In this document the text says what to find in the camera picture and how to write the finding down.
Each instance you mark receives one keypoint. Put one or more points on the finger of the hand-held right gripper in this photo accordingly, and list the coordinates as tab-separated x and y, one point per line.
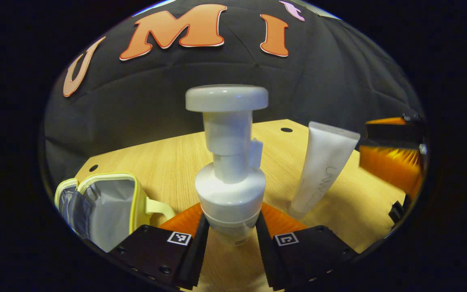
395	134
395	166

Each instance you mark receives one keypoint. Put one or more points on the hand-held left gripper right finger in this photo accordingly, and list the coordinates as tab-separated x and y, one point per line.
268	259

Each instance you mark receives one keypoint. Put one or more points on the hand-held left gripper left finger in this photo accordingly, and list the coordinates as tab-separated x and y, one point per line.
195	259

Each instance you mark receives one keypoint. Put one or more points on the white squeeze tube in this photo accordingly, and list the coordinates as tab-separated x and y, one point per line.
322	170

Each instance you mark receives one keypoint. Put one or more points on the white pump bottle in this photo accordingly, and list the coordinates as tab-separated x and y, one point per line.
229	190

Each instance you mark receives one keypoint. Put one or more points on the pale yellow suitcase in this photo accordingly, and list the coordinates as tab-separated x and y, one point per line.
108	207

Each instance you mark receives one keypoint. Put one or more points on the black backdrop cloth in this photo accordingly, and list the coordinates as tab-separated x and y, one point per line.
156	93

